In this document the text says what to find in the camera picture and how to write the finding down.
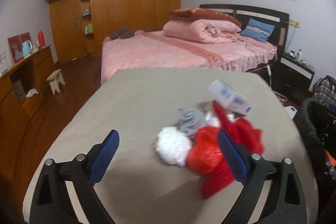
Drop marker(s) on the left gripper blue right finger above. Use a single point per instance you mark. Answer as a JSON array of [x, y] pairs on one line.
[[236, 156]]

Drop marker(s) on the light blue kettle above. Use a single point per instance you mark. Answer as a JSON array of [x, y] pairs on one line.
[[27, 48]]

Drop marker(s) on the dark slippers on bed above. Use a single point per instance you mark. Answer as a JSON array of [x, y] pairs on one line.
[[123, 33]]

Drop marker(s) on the white blue alcohol pad box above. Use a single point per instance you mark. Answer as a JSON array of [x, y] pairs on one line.
[[228, 98]]

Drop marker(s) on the red patterned pillow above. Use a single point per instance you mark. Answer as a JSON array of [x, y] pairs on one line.
[[193, 14]]

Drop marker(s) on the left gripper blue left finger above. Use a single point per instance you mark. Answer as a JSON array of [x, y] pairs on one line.
[[100, 156]]

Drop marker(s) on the blue pillow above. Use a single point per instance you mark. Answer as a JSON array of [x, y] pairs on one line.
[[258, 30]]

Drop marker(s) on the white tissue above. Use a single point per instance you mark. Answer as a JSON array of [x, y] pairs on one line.
[[173, 146]]

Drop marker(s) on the folded pink quilt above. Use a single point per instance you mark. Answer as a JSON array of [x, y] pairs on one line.
[[204, 31]]

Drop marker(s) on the grey table cover cloth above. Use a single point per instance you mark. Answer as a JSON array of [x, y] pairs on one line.
[[148, 180]]

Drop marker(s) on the pink sheeted bed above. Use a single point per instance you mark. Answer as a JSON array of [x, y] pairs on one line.
[[154, 49]]

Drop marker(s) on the white lotion bottle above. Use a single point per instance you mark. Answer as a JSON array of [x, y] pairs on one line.
[[298, 55]]

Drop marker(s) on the red picture on desk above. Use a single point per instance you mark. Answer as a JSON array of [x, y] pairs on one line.
[[15, 46]]

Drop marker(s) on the red cloth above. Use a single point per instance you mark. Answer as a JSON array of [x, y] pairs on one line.
[[237, 141]]

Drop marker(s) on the wooden desk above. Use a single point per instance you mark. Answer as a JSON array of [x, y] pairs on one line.
[[23, 90]]

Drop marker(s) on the red thermos bottle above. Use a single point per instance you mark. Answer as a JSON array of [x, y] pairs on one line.
[[41, 39]]

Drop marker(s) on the black nightstand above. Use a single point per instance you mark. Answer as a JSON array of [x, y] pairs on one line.
[[292, 79]]

